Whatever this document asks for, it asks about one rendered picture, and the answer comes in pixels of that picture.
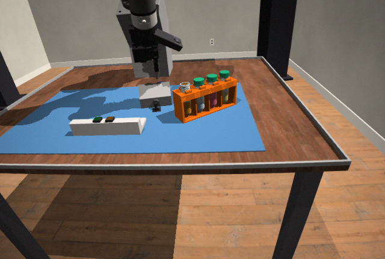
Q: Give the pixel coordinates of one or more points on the blue flat mat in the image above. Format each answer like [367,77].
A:
[46,130]

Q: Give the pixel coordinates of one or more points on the orange test tube rack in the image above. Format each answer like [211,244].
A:
[205,90]

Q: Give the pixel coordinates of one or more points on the green round cap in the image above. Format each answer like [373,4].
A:
[199,81]
[212,77]
[224,73]

